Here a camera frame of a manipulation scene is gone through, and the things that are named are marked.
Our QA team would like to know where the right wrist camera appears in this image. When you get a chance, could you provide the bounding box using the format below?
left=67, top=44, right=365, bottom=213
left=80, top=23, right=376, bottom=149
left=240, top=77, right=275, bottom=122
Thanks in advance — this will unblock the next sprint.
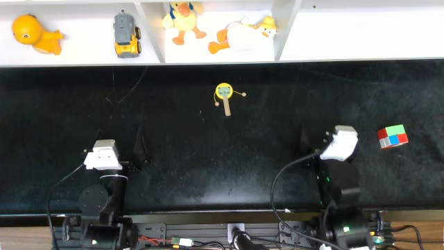
left=318, top=125, right=359, bottom=163

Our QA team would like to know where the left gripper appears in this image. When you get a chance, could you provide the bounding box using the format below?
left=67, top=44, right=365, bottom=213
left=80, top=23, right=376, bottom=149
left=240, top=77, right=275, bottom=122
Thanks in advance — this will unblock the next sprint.
left=94, top=126, right=151, bottom=172

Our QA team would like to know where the yellow rubber duck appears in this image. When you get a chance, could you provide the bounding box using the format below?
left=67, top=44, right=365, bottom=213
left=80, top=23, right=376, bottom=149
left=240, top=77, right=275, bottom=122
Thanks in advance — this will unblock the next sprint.
left=11, top=13, right=65, bottom=56

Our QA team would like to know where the black cable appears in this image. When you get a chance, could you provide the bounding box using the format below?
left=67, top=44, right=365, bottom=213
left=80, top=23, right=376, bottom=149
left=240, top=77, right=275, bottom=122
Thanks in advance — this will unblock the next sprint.
left=46, top=162, right=86, bottom=250
left=270, top=150, right=345, bottom=250

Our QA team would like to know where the yellow plush duck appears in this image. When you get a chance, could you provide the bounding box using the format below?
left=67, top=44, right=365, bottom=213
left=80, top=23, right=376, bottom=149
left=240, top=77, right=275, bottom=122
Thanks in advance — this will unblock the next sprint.
left=160, top=1, right=208, bottom=47

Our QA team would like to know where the white plush duck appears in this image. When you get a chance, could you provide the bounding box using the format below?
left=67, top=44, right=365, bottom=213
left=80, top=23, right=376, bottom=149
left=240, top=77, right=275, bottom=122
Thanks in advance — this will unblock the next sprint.
left=207, top=15, right=279, bottom=55

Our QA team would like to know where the mounting rail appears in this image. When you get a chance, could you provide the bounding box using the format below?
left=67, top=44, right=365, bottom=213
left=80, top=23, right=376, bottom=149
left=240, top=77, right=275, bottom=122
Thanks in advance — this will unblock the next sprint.
left=51, top=210, right=426, bottom=250

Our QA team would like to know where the grey and yellow toy truck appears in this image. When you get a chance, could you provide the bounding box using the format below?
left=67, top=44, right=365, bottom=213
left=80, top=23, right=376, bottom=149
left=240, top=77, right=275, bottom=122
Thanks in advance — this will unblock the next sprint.
left=112, top=12, right=143, bottom=59

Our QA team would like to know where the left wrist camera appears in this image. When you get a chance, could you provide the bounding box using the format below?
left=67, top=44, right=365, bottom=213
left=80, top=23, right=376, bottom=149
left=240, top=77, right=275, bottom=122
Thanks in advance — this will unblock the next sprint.
left=83, top=139, right=123, bottom=172

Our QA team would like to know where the white shelf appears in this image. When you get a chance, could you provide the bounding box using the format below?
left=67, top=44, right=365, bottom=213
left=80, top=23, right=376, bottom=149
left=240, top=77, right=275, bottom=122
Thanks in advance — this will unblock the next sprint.
left=0, top=0, right=444, bottom=68

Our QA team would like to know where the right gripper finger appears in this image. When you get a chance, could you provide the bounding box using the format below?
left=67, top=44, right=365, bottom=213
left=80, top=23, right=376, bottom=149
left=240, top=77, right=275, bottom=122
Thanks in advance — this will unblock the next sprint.
left=298, top=127, right=312, bottom=160

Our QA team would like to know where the many-coloured puzzle cube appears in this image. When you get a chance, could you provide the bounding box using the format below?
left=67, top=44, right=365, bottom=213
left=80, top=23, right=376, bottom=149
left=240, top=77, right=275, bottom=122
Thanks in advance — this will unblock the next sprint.
left=377, top=124, right=410, bottom=150

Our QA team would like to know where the yellow rattle drum toy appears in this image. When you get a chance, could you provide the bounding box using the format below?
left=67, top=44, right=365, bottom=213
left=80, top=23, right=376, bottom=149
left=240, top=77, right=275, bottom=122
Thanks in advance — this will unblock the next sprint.
left=212, top=82, right=248, bottom=117

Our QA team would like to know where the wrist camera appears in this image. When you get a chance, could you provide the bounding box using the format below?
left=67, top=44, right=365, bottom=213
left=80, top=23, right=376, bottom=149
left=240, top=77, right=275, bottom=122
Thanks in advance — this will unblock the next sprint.
left=318, top=125, right=359, bottom=163
left=83, top=139, right=123, bottom=172

